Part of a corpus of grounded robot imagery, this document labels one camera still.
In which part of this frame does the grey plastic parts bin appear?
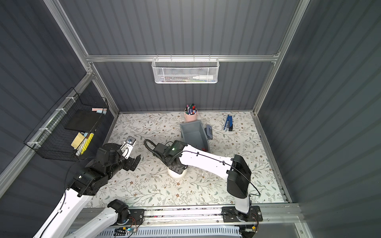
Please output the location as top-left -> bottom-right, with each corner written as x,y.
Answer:
180,121 -> 210,152

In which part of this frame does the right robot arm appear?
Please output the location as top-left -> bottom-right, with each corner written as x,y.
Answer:
143,139 -> 254,219

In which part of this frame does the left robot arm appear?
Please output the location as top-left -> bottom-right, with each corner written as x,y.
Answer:
35,138 -> 140,238

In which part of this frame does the white dome with screws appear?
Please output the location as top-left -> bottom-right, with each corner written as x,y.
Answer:
167,168 -> 188,179

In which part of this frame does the grey blue small box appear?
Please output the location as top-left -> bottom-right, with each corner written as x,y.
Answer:
204,125 -> 213,140

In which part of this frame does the pink pen cup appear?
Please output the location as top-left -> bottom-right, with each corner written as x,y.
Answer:
184,104 -> 198,123

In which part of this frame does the yellow sticky note pad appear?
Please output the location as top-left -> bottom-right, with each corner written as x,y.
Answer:
71,132 -> 85,149

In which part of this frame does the black notebook in basket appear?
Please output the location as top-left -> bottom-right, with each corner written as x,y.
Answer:
64,110 -> 104,132

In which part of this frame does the blue stapler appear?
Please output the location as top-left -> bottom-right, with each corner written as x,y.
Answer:
224,115 -> 233,131

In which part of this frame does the white marker in basket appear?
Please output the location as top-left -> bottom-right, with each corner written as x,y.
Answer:
192,75 -> 214,81

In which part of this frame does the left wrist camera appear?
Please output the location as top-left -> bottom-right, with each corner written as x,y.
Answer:
120,136 -> 136,159

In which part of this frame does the black wire wall basket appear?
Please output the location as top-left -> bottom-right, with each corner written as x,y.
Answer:
24,88 -> 109,162

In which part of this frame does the white wire mesh basket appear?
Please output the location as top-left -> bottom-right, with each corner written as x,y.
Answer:
151,59 -> 220,84

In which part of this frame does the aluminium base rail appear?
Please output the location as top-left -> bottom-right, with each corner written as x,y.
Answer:
59,203 -> 301,230

